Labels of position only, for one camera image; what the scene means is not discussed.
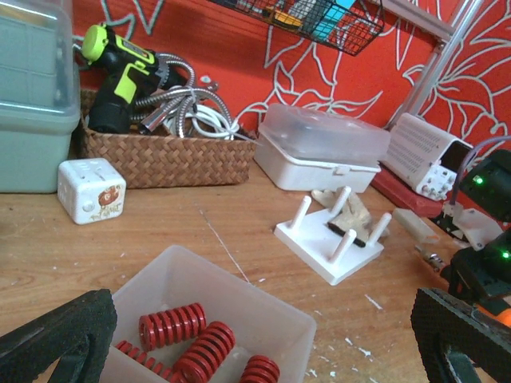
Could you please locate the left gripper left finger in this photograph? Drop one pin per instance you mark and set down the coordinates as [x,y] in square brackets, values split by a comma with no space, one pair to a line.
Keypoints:
[76,335]

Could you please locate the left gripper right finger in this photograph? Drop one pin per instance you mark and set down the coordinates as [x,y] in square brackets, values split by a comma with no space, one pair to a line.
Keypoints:
[454,338]

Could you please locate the red large spring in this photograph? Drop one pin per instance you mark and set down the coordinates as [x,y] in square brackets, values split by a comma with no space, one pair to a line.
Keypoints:
[206,354]
[168,327]

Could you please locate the white peg board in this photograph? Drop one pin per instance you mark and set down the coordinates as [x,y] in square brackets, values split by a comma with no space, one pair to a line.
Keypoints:
[333,257]

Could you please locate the beige work glove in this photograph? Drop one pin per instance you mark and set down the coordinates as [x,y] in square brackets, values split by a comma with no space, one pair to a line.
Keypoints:
[354,215]

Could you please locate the orange black screwdriver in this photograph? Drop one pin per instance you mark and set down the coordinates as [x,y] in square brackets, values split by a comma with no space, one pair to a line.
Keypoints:
[480,278]

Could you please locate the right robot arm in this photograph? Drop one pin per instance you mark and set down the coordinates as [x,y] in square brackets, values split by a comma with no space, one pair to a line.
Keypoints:
[488,186]

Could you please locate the red spring in bin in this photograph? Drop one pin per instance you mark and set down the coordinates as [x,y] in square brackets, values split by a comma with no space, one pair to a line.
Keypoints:
[260,369]

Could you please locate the translucent spring bin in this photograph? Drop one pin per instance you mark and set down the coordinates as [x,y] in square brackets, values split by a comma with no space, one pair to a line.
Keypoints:
[261,323]

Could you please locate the small white eraser block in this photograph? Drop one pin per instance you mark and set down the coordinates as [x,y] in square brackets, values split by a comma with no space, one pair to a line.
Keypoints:
[415,226]

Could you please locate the white cube adapter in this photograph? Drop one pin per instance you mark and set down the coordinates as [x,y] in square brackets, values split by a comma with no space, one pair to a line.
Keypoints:
[90,190]

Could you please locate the white power supply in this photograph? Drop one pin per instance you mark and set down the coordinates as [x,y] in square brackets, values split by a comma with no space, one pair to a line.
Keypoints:
[425,157]

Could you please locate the woven wicker basket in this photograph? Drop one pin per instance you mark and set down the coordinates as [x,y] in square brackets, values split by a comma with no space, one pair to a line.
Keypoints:
[165,161]

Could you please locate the grey storage box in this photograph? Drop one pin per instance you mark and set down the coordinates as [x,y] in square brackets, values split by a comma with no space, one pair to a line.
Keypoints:
[40,93]

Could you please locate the white plastic toolbox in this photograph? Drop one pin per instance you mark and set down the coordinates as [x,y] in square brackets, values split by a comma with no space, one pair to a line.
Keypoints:
[303,149]

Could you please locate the green black cordless drill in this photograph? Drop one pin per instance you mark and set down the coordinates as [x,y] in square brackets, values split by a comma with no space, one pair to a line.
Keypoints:
[132,72]

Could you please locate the black wire basket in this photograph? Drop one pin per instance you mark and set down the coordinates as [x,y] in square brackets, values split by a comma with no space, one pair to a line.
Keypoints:
[360,25]

